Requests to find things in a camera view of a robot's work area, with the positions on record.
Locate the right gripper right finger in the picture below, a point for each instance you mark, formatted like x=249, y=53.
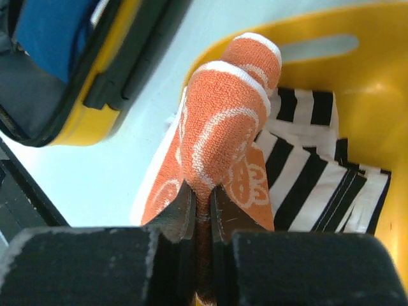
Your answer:
x=253, y=266

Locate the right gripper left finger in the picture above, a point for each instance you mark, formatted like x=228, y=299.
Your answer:
x=147, y=265

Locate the black white striped cloth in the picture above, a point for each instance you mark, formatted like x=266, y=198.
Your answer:
x=312, y=183

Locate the orange white packet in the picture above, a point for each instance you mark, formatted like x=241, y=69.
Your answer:
x=211, y=142

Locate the yellow Pikachu suitcase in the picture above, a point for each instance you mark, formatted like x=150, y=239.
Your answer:
x=128, y=39

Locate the yellow plastic basket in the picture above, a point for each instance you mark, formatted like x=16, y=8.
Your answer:
x=360, y=53

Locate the blue cloth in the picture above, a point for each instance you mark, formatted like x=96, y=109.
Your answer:
x=54, y=33

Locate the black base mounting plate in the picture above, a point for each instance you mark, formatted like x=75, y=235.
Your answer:
x=23, y=202

